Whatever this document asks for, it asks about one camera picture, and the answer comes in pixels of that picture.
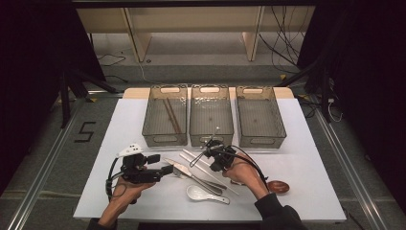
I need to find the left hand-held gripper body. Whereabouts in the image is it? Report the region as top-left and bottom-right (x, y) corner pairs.
(117, 143), (164, 185)

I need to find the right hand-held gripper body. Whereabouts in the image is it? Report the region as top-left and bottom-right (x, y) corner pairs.
(200, 126), (239, 173)

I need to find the metal table knife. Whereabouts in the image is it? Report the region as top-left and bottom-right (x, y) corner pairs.
(163, 157), (223, 196)

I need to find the white chopstick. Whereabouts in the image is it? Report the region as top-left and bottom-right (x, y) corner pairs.
(179, 152), (239, 196)
(182, 149), (213, 168)

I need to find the white ceramic spoon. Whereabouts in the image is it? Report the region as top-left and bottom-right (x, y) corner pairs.
(186, 185), (231, 205)

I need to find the transparent grey storage bin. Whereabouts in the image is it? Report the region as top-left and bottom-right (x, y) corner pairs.
(142, 83), (190, 148)
(189, 83), (235, 148)
(235, 85), (287, 150)

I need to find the brown wooden chopstick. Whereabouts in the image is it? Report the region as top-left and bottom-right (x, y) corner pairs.
(166, 97), (183, 134)
(162, 99), (178, 134)

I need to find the brown wooden spoon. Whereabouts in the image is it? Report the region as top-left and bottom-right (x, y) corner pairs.
(230, 179), (291, 195)

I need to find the person's left hand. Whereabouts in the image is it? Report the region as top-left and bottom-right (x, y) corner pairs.
(107, 176), (157, 215)

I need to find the person's right hand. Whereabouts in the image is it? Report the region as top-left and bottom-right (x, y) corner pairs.
(222, 152), (271, 201)

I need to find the metal fork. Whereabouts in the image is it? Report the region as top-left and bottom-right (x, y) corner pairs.
(171, 167), (228, 192)

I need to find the white table mat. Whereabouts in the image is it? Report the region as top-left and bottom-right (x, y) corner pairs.
(73, 97), (348, 223)

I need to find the black metal stand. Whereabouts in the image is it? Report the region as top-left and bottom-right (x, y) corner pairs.
(58, 68), (120, 128)
(277, 57), (333, 124)

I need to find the pale wooden desk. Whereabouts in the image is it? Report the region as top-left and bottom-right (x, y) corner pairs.
(76, 6), (317, 63)

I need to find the dark curtain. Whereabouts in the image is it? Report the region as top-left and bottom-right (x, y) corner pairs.
(0, 0), (107, 196)
(297, 0), (406, 219)

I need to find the left hand-held gripper cable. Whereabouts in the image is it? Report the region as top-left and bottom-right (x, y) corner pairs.
(105, 156), (128, 204)

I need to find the hand-held gripper cable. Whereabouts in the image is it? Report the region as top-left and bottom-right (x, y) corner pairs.
(190, 145), (271, 193)
(105, 156), (128, 204)

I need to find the right hand-held gripper cable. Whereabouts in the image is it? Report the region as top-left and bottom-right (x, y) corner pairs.
(190, 145), (271, 193)

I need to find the white floor cable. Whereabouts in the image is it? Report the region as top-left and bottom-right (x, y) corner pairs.
(137, 60), (155, 85)

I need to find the aluminium floor rail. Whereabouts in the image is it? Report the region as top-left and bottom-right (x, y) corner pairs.
(313, 106), (390, 230)
(5, 95), (89, 230)

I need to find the black floor cable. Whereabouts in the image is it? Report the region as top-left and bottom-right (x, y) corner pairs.
(96, 52), (129, 83)

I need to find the bundle of black cables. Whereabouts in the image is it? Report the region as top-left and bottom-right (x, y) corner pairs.
(258, 6), (308, 75)

